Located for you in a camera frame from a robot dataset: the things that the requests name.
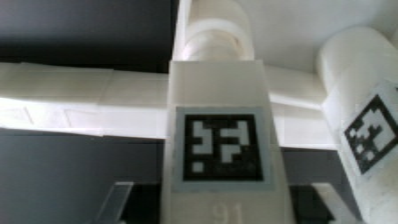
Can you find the white chair leg with tag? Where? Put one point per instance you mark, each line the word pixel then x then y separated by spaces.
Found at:
pixel 357 69

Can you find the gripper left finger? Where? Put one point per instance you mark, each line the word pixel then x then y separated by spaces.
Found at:
pixel 112 206

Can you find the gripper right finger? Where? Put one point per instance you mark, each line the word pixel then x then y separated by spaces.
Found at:
pixel 335 205

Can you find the white chair seat part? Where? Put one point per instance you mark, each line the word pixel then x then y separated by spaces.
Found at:
pixel 272 29

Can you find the white U-shaped fence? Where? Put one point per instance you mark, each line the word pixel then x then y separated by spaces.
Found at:
pixel 108 103

